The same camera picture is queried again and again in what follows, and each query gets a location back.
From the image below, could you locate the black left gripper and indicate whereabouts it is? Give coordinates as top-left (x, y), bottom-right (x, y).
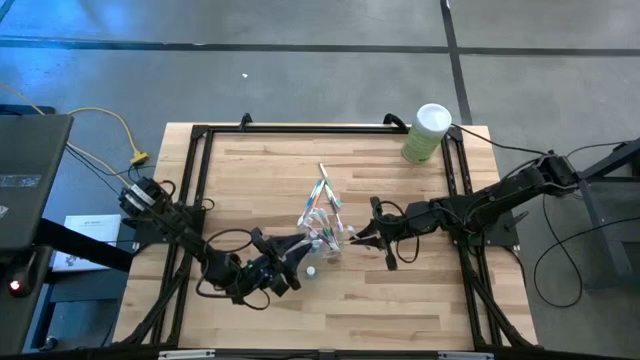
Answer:
top-left (227, 228), bottom-right (314, 296)

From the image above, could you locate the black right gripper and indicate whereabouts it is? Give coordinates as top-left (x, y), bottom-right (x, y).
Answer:
top-left (348, 196), bottom-right (426, 272)

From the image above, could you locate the green disinfecting wipes canister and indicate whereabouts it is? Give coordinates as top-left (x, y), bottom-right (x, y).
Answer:
top-left (401, 102), bottom-right (453, 165)

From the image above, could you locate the white booklet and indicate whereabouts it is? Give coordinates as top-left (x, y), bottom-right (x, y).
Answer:
top-left (51, 213), bottom-right (123, 274)

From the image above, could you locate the black diagonal bar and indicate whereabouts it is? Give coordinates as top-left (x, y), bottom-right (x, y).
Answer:
top-left (34, 217), bottom-right (135, 274)

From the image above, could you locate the black side table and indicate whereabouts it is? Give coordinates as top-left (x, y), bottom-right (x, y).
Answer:
top-left (553, 137), bottom-right (640, 291)

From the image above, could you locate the black device with indicator light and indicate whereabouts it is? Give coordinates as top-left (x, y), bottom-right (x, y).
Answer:
top-left (0, 244), bottom-right (55, 355)

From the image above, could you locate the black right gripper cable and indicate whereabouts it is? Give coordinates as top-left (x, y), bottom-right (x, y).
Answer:
top-left (373, 198), bottom-right (422, 265)

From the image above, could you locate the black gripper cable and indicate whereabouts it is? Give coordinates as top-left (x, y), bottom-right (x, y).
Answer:
top-left (373, 198), bottom-right (422, 265)
top-left (195, 227), bottom-right (272, 312)

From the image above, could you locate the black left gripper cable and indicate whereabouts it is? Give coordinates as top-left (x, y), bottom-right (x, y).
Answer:
top-left (195, 227), bottom-right (272, 312)

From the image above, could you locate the black aluminium table frame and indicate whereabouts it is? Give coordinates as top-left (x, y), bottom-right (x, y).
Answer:
top-left (113, 112), bottom-right (537, 351)

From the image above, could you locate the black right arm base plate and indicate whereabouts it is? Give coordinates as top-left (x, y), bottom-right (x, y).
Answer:
top-left (449, 207), bottom-right (522, 249)

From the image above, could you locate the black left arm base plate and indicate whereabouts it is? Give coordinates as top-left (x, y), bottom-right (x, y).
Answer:
top-left (132, 203), bottom-right (207, 246)

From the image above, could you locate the silver metal bracket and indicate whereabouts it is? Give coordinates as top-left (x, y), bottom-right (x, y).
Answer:
top-left (438, 351), bottom-right (495, 360)
top-left (158, 349), bottom-right (216, 360)

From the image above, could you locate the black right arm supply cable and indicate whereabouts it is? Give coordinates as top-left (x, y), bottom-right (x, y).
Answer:
top-left (448, 119), bottom-right (556, 157)

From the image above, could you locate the black floor cable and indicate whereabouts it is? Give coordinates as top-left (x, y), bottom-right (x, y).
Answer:
top-left (532, 214), bottom-right (640, 309)

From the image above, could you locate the yellow extension cable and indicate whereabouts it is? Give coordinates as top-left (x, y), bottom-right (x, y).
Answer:
top-left (0, 82), bottom-right (151, 176)

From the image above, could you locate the black power cable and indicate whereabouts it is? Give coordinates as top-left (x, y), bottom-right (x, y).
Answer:
top-left (63, 143), bottom-right (132, 201)

